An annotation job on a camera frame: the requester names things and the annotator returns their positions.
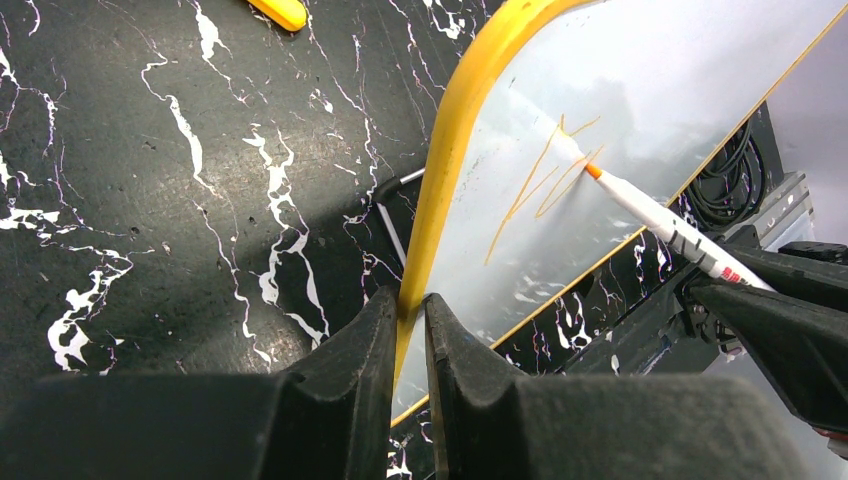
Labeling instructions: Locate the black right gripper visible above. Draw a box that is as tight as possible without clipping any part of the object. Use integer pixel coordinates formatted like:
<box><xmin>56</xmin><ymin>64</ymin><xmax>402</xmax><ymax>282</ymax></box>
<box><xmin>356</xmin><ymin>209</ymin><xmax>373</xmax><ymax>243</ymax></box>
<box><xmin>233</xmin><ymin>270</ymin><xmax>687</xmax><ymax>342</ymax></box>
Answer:
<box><xmin>682</xmin><ymin>241</ymin><xmax>847</xmax><ymax>434</ymax></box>

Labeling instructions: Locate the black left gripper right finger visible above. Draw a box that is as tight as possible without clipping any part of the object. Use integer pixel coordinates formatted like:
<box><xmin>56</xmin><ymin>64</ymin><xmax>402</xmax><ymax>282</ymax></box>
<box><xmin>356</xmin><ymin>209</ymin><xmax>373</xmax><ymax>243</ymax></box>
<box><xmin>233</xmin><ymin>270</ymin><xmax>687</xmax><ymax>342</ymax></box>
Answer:
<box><xmin>422</xmin><ymin>294</ymin><xmax>808</xmax><ymax>479</ymax></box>

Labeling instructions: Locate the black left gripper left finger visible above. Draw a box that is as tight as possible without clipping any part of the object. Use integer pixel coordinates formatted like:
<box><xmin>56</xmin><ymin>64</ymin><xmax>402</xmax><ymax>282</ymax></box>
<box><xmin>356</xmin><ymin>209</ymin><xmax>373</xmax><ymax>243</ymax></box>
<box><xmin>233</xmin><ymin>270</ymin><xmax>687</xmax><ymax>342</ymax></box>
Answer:
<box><xmin>1</xmin><ymin>287</ymin><xmax>397</xmax><ymax>479</ymax></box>

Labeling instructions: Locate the white orange marker pen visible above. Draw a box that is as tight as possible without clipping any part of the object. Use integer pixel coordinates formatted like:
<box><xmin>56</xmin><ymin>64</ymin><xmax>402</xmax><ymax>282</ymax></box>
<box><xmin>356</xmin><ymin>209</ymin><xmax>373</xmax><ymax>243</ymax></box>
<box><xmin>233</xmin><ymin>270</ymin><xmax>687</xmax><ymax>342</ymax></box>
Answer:
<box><xmin>584</xmin><ymin>164</ymin><xmax>775</xmax><ymax>292</ymax></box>

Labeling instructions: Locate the yellow framed whiteboard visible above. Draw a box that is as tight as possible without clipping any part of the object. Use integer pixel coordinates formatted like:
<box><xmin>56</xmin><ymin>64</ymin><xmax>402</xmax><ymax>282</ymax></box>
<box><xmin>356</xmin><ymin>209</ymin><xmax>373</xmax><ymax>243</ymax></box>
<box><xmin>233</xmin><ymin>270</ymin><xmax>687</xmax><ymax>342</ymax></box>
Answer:
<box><xmin>392</xmin><ymin>1</ymin><xmax>847</xmax><ymax>424</ymax></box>

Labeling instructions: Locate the yellow marker cap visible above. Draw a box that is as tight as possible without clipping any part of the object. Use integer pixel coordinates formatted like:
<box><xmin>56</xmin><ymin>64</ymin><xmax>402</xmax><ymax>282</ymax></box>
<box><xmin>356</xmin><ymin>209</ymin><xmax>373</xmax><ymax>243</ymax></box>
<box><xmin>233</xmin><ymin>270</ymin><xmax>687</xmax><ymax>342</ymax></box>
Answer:
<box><xmin>249</xmin><ymin>0</ymin><xmax>308</xmax><ymax>32</ymax></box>

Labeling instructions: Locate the aluminium frame rail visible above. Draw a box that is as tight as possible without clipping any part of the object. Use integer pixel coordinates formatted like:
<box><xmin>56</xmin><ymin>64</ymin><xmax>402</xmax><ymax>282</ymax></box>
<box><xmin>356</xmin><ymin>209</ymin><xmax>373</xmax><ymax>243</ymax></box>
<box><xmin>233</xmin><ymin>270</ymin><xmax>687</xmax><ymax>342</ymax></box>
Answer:
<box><xmin>752</xmin><ymin>171</ymin><xmax>815</xmax><ymax>251</ymax></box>

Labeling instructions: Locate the black coiled cable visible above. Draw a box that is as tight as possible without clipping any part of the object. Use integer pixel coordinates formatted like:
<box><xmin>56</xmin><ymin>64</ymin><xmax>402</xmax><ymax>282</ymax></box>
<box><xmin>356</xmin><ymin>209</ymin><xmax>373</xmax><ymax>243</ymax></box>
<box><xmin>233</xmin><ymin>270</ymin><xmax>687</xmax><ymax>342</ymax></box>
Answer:
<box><xmin>682</xmin><ymin>119</ymin><xmax>770</xmax><ymax>233</ymax></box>

